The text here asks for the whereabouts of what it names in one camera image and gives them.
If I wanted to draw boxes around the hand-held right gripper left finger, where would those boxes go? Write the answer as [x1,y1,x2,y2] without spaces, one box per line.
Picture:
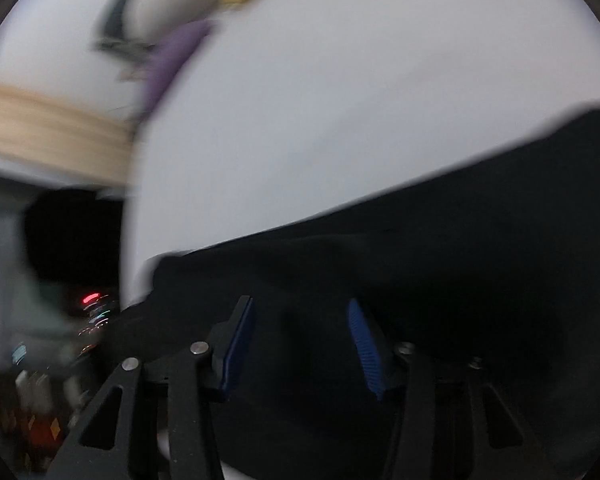
[45,296,255,480]

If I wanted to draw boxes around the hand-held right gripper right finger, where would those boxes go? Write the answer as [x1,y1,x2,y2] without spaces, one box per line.
[347,298,536,480]

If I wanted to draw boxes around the black pants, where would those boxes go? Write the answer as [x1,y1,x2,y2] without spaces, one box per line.
[102,102,600,480]

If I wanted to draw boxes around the white bed sheet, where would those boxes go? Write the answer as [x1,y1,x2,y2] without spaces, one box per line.
[0,0,600,311]

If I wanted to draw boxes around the purple cloth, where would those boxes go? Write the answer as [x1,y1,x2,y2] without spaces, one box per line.
[132,20,216,121]

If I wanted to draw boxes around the grey white pillow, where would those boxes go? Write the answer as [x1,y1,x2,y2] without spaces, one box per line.
[92,0,231,61]

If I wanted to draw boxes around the wooden bed frame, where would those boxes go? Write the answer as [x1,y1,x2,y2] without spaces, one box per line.
[0,85,136,183]

